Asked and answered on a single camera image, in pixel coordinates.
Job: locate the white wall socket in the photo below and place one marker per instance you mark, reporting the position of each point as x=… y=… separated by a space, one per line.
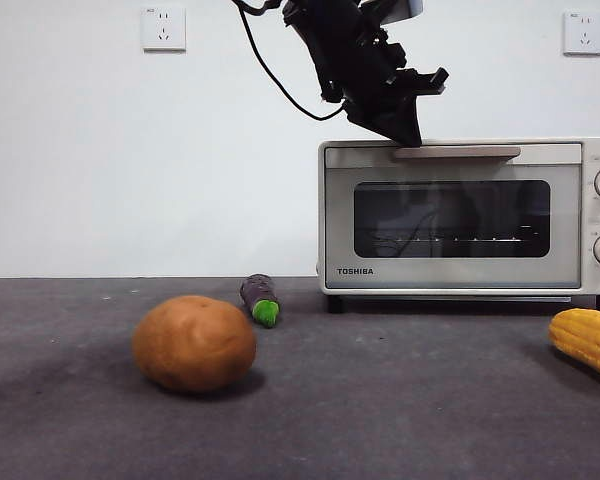
x=583 y=34
x=163 y=29

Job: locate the cream toaster oven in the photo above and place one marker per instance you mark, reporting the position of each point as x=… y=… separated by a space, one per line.
x=587 y=285

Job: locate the yellow corn cob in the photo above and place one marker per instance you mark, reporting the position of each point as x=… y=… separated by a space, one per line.
x=587 y=342

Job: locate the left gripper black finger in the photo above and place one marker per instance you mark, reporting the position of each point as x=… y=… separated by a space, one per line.
x=375 y=122
x=405 y=120

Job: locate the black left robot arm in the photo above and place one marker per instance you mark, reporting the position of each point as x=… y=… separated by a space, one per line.
x=340 y=40

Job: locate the brown potato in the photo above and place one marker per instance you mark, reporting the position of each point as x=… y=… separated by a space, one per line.
x=195 y=345

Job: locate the grey-green glass oven door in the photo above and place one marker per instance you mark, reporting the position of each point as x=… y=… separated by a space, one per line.
x=340 y=225

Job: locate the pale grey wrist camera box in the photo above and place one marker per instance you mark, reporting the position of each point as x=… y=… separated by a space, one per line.
x=405 y=9

